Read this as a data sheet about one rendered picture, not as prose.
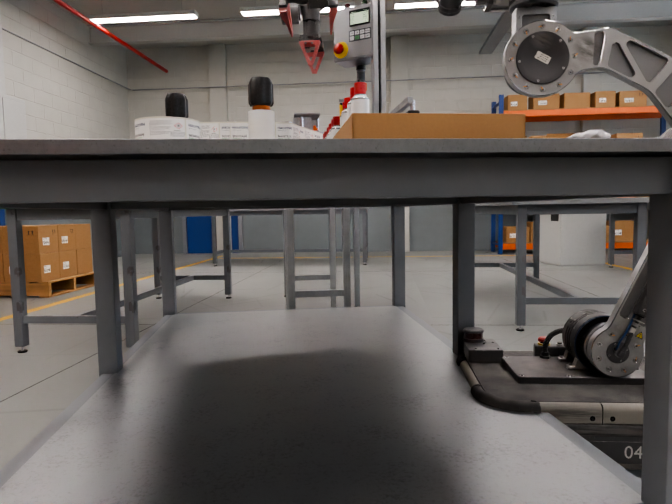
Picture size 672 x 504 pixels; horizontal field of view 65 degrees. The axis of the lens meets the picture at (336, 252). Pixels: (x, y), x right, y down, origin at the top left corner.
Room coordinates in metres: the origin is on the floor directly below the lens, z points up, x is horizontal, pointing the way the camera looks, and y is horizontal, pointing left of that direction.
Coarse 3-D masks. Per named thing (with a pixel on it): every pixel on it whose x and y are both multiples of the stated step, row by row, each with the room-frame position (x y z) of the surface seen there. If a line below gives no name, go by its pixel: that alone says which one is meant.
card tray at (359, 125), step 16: (352, 128) 0.77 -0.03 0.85; (368, 128) 0.78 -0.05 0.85; (384, 128) 0.78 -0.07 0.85; (400, 128) 0.78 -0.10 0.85; (416, 128) 0.78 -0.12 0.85; (432, 128) 0.79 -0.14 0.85; (448, 128) 0.79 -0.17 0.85; (464, 128) 0.79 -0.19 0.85; (480, 128) 0.79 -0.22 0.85; (496, 128) 0.80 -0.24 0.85; (512, 128) 0.80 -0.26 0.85
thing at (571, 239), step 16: (544, 224) 6.99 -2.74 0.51; (560, 224) 6.59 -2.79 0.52; (576, 224) 6.61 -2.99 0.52; (592, 224) 6.63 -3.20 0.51; (544, 240) 6.98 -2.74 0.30; (560, 240) 6.59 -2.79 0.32; (576, 240) 6.61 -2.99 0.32; (592, 240) 6.63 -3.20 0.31; (544, 256) 6.98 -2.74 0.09; (560, 256) 6.59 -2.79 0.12; (576, 256) 6.61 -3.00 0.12; (592, 256) 6.63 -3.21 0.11
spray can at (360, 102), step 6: (354, 84) 1.51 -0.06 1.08; (360, 84) 1.50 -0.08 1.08; (354, 90) 1.51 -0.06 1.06; (360, 90) 1.50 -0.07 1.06; (354, 96) 1.50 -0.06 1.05; (360, 96) 1.49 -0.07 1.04; (366, 96) 1.50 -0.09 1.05; (354, 102) 1.49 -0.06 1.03; (360, 102) 1.49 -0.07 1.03; (366, 102) 1.49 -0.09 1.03; (354, 108) 1.49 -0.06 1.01; (360, 108) 1.49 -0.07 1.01; (366, 108) 1.49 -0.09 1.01
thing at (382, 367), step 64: (0, 192) 0.73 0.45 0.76; (64, 192) 0.74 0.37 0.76; (128, 192) 0.75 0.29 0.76; (192, 192) 0.76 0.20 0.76; (256, 192) 0.77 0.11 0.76; (320, 192) 0.78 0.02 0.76; (384, 192) 0.79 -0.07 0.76; (448, 192) 0.80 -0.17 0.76; (512, 192) 0.81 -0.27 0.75; (576, 192) 0.82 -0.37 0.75; (640, 192) 0.83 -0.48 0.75; (192, 320) 2.51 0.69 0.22; (256, 320) 2.48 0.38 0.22; (320, 320) 2.46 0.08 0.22; (384, 320) 2.43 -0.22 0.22; (128, 384) 1.57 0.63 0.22; (192, 384) 1.56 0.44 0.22; (256, 384) 1.55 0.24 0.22; (320, 384) 1.54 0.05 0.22; (384, 384) 1.53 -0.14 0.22; (448, 384) 1.52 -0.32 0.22; (64, 448) 1.13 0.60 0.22; (128, 448) 1.13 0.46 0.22; (192, 448) 1.12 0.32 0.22; (256, 448) 1.12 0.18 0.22; (320, 448) 1.11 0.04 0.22; (384, 448) 1.11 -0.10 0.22; (448, 448) 1.10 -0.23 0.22; (512, 448) 1.10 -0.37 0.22; (576, 448) 1.09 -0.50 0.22
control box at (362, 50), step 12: (348, 12) 2.01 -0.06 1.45; (372, 12) 1.96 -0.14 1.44; (336, 24) 2.03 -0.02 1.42; (348, 24) 2.01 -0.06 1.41; (372, 24) 1.96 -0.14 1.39; (336, 36) 2.03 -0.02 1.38; (348, 36) 2.01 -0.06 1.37; (372, 36) 1.96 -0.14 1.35; (348, 48) 2.01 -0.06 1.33; (360, 48) 1.99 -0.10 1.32; (372, 48) 1.96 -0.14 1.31; (336, 60) 2.04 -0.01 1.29; (348, 60) 2.02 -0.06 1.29; (360, 60) 2.02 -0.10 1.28
